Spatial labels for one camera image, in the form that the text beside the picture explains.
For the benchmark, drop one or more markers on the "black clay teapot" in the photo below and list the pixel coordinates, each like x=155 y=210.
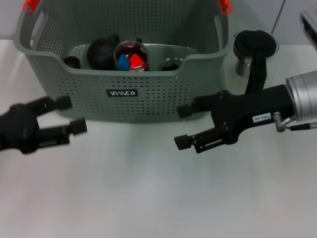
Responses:
x=101 y=52

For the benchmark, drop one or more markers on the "blue square brick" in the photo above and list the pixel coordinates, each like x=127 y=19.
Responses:
x=123 y=63

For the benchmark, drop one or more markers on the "grey perforated storage bin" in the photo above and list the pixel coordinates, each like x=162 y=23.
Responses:
x=99 y=104

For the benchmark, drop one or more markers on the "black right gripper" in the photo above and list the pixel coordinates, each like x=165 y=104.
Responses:
x=247 y=111

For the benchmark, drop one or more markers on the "bright red rectangular brick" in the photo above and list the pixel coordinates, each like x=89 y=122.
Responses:
x=137 y=62

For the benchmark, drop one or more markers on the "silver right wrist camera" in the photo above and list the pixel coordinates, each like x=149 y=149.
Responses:
x=310 y=24

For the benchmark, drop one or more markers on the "small black clay cup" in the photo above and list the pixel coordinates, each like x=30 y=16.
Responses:
x=71 y=62

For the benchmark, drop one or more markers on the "glass teacup black sleeve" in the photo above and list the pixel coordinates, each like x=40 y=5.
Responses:
x=142 y=52
x=171 y=65

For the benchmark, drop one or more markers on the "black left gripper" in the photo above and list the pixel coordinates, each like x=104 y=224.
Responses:
x=19 y=129

